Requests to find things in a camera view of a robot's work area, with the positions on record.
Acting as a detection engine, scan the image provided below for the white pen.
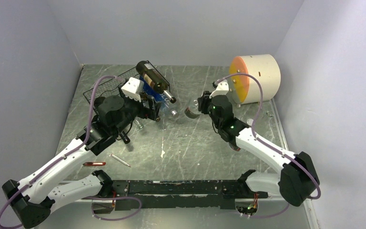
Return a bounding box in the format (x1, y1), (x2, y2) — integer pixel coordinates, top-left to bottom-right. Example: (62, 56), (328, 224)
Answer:
(110, 154), (131, 167)

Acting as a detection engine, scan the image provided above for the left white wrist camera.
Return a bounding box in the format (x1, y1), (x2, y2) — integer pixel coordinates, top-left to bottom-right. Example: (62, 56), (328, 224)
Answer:
(121, 77), (144, 102)

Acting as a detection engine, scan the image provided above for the red pen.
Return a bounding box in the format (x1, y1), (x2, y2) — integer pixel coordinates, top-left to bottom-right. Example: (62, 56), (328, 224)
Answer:
(83, 162), (106, 167)

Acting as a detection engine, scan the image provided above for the dark green wine bottle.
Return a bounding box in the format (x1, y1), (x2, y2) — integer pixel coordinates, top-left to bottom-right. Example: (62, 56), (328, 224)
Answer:
(119, 131), (131, 144)

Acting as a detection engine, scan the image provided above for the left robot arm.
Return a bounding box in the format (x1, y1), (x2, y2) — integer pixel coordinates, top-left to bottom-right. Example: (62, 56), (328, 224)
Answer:
(2, 95), (161, 229)

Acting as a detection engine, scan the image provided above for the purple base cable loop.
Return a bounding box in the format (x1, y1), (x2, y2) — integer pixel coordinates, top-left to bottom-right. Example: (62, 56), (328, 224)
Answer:
(85, 196), (142, 221)

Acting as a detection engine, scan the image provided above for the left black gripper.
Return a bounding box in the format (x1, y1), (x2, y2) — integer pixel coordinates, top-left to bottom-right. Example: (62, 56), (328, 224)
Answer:
(113, 84), (162, 135)

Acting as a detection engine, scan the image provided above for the black wire wine rack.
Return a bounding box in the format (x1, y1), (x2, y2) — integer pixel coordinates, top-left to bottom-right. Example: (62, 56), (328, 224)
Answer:
(94, 60), (177, 110)

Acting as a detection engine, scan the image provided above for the cream cylinder orange face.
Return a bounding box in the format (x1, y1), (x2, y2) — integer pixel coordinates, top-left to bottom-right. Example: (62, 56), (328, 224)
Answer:
(228, 54), (281, 104)

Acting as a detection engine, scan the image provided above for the clear round bottle dark label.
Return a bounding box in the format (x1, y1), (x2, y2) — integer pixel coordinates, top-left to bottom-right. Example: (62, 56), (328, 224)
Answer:
(228, 118), (255, 154)

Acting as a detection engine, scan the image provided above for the clear round bottle silver cap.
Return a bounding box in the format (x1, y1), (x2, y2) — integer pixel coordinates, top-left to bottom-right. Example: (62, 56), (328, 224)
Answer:
(184, 99), (202, 119)

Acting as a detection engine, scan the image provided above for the blue square bottle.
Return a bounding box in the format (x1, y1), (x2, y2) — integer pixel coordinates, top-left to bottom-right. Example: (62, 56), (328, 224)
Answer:
(139, 75), (178, 117)

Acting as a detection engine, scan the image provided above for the clear square liquor bottle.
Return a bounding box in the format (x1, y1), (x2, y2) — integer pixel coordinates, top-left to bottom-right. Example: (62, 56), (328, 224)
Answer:
(134, 117), (144, 129)

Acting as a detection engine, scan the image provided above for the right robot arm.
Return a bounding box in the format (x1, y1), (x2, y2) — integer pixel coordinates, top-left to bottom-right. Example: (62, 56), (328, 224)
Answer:
(197, 91), (320, 207)

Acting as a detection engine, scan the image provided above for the dark wine bottle white neck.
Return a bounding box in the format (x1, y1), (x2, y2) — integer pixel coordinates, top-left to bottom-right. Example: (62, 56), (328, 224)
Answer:
(136, 61), (177, 104)

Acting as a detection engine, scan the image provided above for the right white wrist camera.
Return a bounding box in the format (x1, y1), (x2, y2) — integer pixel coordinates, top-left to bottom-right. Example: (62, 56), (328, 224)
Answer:
(210, 80), (230, 98)

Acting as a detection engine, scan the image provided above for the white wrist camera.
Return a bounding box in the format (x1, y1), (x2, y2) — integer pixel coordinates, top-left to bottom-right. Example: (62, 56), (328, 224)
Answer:
(210, 80), (230, 98)
(121, 77), (144, 102)

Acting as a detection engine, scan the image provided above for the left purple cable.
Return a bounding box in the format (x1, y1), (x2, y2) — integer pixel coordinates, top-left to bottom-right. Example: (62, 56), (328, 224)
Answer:
(0, 75), (123, 229)

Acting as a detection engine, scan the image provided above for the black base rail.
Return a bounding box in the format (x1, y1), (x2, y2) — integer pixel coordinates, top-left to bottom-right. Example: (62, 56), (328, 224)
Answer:
(94, 180), (268, 210)

